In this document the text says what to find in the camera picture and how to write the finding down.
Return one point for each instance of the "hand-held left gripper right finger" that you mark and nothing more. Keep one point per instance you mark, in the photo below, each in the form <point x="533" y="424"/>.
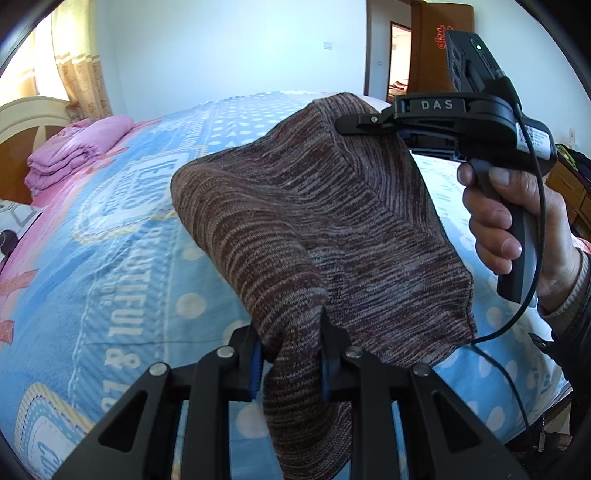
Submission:
<point x="324" y="374"/>

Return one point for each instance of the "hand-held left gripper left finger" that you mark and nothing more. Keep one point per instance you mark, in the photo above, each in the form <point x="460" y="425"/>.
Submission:
<point x="255" y="374"/>

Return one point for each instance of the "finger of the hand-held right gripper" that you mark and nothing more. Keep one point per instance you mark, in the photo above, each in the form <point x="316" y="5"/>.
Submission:
<point x="415" y="110"/>
<point x="431" y="142"/>

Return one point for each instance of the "brown knit sweater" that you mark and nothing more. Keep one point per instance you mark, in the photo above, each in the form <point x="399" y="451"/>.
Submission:
<point x="295" y="221"/>

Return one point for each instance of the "person's right forearm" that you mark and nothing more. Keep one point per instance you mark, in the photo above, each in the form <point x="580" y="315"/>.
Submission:
<point x="572" y="332"/>

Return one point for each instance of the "person's right hand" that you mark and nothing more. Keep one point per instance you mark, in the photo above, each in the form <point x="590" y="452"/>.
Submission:
<point x="549" y="240"/>

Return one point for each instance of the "beige sofa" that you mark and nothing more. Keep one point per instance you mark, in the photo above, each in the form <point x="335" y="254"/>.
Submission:
<point x="398" y="86"/>

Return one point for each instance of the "brown wooden door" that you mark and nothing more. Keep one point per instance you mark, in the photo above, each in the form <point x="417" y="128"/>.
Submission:
<point x="429" y="69"/>

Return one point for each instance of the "red paper door decoration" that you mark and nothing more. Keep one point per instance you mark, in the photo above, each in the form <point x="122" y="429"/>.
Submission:
<point x="439" y="38"/>

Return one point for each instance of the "wooden cabinet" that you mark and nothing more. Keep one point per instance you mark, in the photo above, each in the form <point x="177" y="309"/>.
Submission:
<point x="570" y="194"/>

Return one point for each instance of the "blue printed polka-dot blanket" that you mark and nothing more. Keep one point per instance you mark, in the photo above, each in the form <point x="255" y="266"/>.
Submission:
<point x="115" y="300"/>

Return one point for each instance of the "grey patterned pillow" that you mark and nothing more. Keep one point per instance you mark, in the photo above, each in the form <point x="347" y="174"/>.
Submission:
<point x="14" y="230"/>

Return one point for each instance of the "folded pink quilt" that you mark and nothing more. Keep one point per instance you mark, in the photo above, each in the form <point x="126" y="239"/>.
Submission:
<point x="69" y="152"/>

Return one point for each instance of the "beige patterned curtain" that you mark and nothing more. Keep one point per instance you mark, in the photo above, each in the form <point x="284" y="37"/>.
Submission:
<point x="85" y="69"/>

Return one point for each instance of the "cream and wood headboard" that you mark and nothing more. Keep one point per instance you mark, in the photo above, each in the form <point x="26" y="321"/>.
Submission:
<point x="27" y="124"/>

